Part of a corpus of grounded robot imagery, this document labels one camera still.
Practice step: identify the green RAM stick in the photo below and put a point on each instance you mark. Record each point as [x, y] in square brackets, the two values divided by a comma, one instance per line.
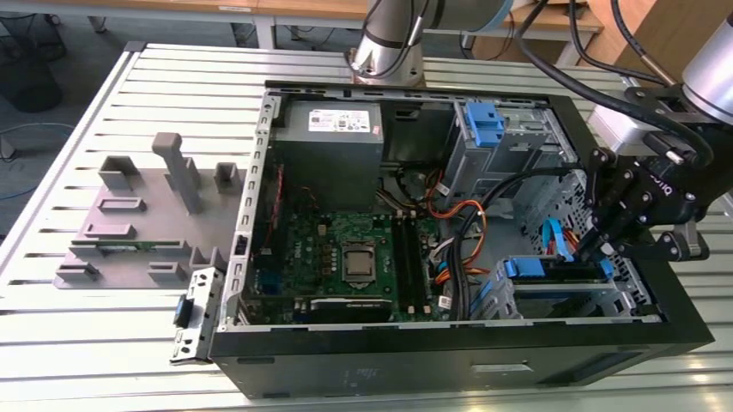
[125, 246]

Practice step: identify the wooden desk white frame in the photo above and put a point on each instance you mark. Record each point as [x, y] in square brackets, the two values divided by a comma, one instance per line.
[188, 6]
[558, 17]

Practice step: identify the blue drive latch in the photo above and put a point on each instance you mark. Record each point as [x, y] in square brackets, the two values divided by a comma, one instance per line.
[483, 124]

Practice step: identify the silver slot bracket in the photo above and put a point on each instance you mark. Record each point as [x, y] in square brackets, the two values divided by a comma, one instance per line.
[202, 283]

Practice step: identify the black PC case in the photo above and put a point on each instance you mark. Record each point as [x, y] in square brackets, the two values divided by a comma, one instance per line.
[400, 365]

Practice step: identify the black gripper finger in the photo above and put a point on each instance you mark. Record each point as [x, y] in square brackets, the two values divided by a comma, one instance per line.
[658, 236]
[618, 193]

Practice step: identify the silver drive cage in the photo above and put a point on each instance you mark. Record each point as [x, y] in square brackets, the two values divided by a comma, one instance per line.
[515, 159]

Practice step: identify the grey parts rack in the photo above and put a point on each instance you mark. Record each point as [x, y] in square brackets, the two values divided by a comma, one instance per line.
[155, 223]

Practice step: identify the silver CPU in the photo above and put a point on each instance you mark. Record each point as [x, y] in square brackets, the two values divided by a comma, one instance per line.
[358, 262]

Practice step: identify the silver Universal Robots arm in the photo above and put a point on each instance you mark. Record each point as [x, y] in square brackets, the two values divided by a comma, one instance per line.
[388, 56]

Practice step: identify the grey power supply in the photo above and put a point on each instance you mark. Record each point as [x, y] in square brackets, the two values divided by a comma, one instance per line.
[332, 171]

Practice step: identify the black RAM slot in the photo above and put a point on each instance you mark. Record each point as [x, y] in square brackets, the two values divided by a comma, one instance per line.
[403, 257]
[418, 257]

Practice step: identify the blue VGA port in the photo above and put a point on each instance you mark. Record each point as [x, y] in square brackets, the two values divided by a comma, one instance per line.
[183, 311]

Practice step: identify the green motherboard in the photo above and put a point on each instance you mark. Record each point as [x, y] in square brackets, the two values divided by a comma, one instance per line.
[308, 240]

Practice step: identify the wooden cabinet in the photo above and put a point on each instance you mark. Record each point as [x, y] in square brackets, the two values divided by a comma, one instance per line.
[664, 21]

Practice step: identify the black waste basket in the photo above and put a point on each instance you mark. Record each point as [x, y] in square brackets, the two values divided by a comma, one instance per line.
[31, 86]

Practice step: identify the black graphics card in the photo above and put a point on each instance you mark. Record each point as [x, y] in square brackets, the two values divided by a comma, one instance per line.
[348, 310]

